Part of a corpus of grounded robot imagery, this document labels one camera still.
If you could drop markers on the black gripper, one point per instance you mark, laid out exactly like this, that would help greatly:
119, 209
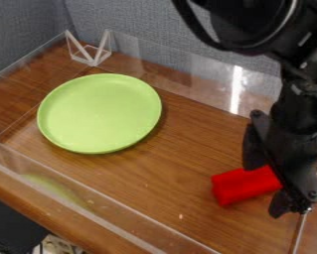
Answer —
290, 154

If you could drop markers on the red rectangular block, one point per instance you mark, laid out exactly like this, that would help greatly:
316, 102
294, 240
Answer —
238, 184

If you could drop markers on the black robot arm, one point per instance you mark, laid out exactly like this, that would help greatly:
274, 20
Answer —
278, 29

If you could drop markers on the green round plate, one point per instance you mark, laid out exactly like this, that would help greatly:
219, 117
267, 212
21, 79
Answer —
99, 113

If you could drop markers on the clear acrylic enclosure wall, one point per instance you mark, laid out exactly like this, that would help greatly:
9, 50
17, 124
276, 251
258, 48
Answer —
142, 201

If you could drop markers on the clear acrylic corner bracket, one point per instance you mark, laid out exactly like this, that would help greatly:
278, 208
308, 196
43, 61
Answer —
87, 54

